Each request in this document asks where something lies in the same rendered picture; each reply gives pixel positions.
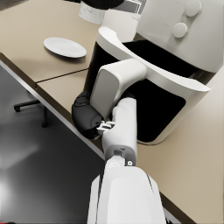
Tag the white round plate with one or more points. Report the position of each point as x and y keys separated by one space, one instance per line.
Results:
x=64 y=47

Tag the black office chair base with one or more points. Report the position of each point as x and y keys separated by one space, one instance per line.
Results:
x=29 y=104

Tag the pale air fryer body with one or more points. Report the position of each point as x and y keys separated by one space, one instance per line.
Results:
x=175 y=49

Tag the white marbled plant pot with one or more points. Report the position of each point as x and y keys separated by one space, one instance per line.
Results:
x=91 y=14

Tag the grey framed panel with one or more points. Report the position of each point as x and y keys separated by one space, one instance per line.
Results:
x=131 y=5

